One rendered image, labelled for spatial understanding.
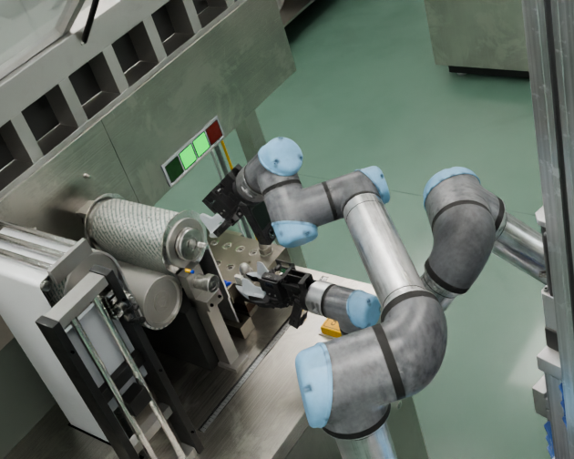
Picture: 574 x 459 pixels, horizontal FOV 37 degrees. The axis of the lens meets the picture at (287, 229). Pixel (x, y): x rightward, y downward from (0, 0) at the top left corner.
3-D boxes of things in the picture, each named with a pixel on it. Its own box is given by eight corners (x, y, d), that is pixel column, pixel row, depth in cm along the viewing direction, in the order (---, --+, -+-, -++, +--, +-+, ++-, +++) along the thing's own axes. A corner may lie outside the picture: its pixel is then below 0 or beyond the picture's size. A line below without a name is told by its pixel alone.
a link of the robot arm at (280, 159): (276, 178, 152) (261, 135, 154) (251, 201, 161) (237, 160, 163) (312, 172, 156) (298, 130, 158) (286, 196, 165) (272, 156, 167)
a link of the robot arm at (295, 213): (337, 225, 152) (317, 168, 155) (277, 245, 152) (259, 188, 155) (338, 234, 160) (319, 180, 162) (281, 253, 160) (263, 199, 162)
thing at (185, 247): (182, 227, 188) (205, 228, 194) (176, 225, 190) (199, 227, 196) (178, 260, 189) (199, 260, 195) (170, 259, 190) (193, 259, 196)
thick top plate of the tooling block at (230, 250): (257, 305, 213) (250, 287, 209) (144, 271, 236) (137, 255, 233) (292, 263, 222) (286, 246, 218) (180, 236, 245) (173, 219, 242)
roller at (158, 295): (155, 339, 191) (136, 300, 184) (80, 311, 206) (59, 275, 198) (189, 302, 197) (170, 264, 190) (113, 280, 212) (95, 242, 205)
